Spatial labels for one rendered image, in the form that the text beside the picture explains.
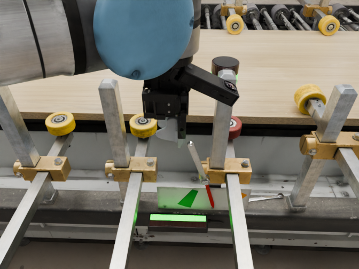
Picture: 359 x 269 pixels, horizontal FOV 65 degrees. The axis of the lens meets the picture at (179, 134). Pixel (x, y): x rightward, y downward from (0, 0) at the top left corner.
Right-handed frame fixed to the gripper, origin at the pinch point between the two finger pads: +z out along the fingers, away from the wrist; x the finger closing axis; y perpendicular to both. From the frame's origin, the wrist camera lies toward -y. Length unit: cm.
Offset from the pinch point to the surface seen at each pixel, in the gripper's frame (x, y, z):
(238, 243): 13.9, -11.9, 15.4
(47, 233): -28, 66, 87
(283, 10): -154, -64, 18
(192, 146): 0.7, -1.9, 0.6
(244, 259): 17.2, -12.8, 15.4
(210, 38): -87, -11, 12
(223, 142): -6.1, -9.4, 5.2
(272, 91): -40, -30, 11
